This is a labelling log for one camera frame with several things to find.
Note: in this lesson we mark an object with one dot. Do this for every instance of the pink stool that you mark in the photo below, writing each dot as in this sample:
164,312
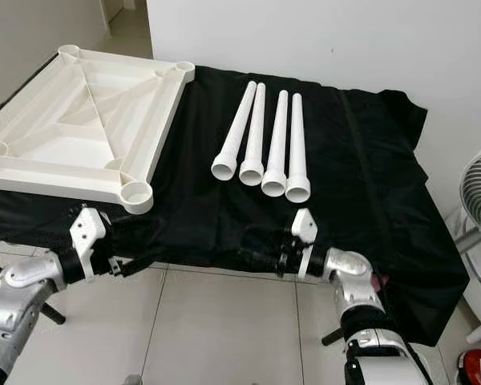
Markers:
380,284

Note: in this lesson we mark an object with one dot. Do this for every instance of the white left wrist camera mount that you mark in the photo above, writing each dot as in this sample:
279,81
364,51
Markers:
88,228

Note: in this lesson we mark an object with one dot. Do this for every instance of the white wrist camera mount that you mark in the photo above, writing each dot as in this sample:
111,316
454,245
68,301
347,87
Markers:
305,224
88,228

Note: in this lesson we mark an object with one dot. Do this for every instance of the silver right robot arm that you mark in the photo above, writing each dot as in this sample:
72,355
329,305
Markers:
349,269

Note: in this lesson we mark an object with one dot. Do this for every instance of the grey robot left foot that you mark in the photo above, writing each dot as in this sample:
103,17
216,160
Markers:
133,380

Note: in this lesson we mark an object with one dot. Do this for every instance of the black metal stand leg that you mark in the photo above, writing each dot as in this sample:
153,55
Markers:
54,314
333,334

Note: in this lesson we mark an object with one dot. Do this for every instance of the white plastic table top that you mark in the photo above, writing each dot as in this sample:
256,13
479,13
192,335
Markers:
80,136

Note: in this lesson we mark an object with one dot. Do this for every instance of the black cloth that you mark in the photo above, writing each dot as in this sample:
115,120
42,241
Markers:
192,233

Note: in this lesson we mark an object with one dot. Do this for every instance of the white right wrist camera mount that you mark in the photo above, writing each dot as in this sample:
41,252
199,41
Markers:
305,224

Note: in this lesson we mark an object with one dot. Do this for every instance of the red round object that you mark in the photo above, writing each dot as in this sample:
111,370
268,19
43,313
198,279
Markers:
479,369

